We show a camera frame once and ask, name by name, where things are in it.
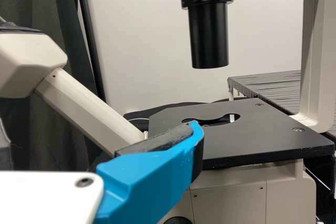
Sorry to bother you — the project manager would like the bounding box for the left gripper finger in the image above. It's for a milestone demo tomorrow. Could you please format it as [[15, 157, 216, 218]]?
[[93, 120, 205, 224]]

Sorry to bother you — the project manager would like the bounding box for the cream microscope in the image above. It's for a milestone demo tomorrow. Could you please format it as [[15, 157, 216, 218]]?
[[0, 0, 336, 224]]

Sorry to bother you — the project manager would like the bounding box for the black platform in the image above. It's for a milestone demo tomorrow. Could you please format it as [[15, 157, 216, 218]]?
[[227, 70, 302, 116]]

